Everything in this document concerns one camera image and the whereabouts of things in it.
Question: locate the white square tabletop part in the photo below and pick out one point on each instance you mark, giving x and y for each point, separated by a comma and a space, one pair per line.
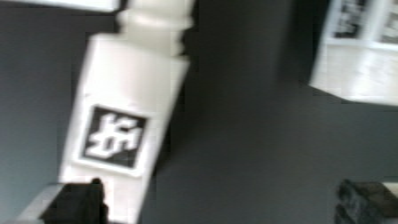
91, 5

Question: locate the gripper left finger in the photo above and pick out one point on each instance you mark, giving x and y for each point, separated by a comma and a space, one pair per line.
78, 207

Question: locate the white marker sheet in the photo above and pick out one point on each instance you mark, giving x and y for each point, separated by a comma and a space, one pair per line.
355, 64

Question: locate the white leg centre right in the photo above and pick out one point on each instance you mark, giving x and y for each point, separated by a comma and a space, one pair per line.
130, 81

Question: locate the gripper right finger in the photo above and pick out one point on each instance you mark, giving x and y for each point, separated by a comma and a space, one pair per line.
366, 203

